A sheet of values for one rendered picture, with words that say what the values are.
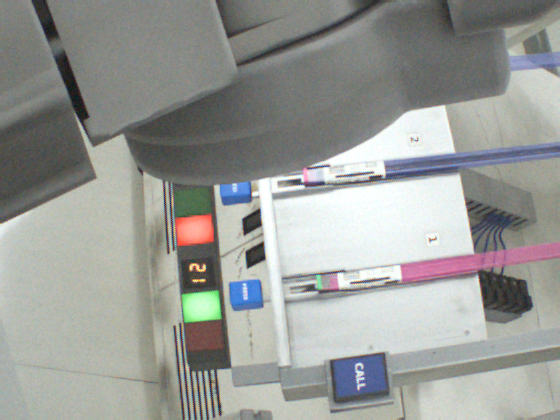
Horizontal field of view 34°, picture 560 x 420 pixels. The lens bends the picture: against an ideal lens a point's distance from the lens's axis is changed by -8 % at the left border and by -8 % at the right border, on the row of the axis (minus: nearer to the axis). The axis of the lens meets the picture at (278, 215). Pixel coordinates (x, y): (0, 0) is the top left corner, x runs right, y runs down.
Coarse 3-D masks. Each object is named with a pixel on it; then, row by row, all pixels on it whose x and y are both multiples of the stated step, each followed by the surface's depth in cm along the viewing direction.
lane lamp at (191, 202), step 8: (176, 192) 99; (184, 192) 99; (192, 192) 99; (200, 192) 99; (208, 192) 99; (176, 200) 99; (184, 200) 99; (192, 200) 98; (200, 200) 98; (208, 200) 98; (176, 208) 98; (184, 208) 98; (192, 208) 98; (200, 208) 98; (208, 208) 98; (176, 216) 98; (184, 216) 98
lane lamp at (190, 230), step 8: (200, 216) 98; (208, 216) 98; (176, 224) 98; (184, 224) 98; (192, 224) 97; (200, 224) 97; (208, 224) 97; (184, 232) 97; (192, 232) 97; (200, 232) 97; (208, 232) 97; (184, 240) 97; (192, 240) 97; (200, 240) 97; (208, 240) 97
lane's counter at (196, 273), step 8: (184, 264) 96; (192, 264) 96; (200, 264) 96; (208, 264) 96; (184, 272) 96; (192, 272) 96; (200, 272) 95; (208, 272) 95; (184, 280) 95; (192, 280) 95; (200, 280) 95; (208, 280) 95; (184, 288) 95
